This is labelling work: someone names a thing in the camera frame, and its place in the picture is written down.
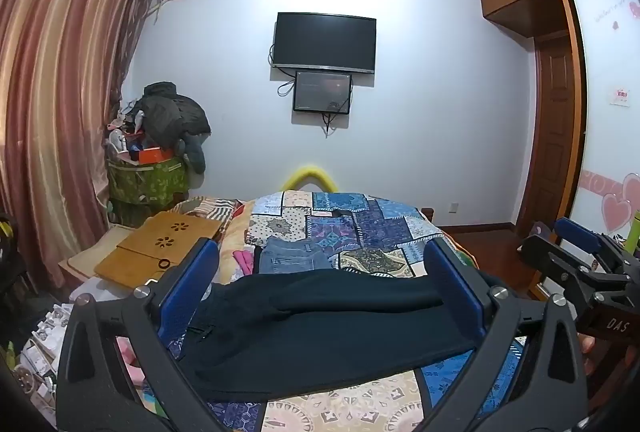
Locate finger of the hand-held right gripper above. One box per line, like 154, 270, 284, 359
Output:
517, 235, 632, 299
554, 217, 623, 263

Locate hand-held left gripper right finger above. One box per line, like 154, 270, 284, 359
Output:
422, 237, 589, 432

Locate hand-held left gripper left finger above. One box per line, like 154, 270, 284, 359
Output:
56, 238, 226, 432

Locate dark navy pants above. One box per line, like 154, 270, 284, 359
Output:
170, 268, 496, 404

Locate person's right hand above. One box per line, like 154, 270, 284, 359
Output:
577, 332, 608, 380

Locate wooden lap desk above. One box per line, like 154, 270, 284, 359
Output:
94, 211, 225, 290

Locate pink cloth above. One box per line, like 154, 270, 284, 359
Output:
231, 249, 257, 277

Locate green bottle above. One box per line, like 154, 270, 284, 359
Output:
626, 211, 640, 255

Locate orange striped cloth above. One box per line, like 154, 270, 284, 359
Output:
181, 196, 243, 238

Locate blue denim jeans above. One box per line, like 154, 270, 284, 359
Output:
257, 236, 342, 275

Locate green patterned storage bin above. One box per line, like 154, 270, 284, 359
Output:
106, 153, 191, 227

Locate patchwork printed blanket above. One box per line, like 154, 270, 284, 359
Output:
140, 189, 526, 432

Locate grey-blue hanging cloth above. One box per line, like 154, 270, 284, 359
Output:
172, 133, 210, 174

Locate orange box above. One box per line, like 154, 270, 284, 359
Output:
137, 146, 176, 165

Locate white heart-print sliding door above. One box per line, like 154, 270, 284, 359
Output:
565, 0, 640, 243

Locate yellow foam arch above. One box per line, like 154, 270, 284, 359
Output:
281, 165, 338, 194

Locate dark jacket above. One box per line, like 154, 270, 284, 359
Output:
134, 82, 212, 148

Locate pile of white boxes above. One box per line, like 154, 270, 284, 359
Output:
7, 301, 73, 415

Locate small black monitor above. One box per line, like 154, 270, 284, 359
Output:
293, 70, 352, 115

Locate pink striped curtain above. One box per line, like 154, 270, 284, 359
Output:
0, 0, 162, 308

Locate black monitor cable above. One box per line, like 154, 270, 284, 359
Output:
321, 75, 357, 139

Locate black wall television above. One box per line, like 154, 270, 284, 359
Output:
271, 12, 377, 75

